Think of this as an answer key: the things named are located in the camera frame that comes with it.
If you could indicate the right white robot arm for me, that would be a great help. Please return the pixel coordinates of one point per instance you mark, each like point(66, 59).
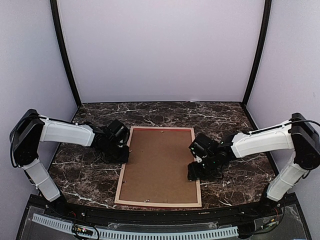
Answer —
point(297, 134)

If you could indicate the brown cardboard backing board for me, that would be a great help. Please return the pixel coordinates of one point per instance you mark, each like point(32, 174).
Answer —
point(157, 162)

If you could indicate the white slotted cable duct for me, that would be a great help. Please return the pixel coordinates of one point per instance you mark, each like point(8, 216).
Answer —
point(94, 233)

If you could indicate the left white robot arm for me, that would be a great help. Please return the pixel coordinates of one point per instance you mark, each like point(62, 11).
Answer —
point(34, 129)

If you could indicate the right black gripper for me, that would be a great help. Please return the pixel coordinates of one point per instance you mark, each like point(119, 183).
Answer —
point(195, 173)

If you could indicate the right black corner post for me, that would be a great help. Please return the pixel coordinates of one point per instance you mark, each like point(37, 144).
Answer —
point(259, 51)

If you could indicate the black front rail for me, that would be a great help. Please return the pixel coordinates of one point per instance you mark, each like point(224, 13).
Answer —
point(234, 215)

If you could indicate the left black corner post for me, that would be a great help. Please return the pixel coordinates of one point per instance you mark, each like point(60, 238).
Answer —
point(63, 52)

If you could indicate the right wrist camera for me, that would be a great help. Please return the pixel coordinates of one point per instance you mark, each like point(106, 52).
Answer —
point(203, 147)

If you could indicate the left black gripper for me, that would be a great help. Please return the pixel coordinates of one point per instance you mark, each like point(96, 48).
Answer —
point(124, 158)

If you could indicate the black corner post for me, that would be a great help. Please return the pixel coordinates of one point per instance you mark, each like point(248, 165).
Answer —
point(259, 51)
point(63, 52)

